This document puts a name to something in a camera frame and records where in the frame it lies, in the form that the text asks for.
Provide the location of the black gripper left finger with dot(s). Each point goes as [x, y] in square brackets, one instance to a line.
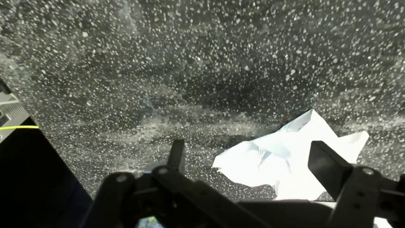
[123, 200]

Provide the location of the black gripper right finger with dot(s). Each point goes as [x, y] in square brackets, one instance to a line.
[361, 193]

